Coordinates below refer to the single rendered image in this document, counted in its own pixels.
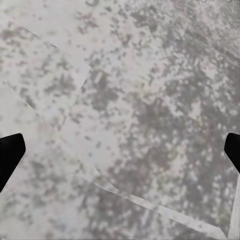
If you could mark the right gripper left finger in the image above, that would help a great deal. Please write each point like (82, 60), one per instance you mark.
(12, 149)

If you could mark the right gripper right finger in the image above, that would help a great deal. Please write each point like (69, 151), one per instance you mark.
(232, 149)

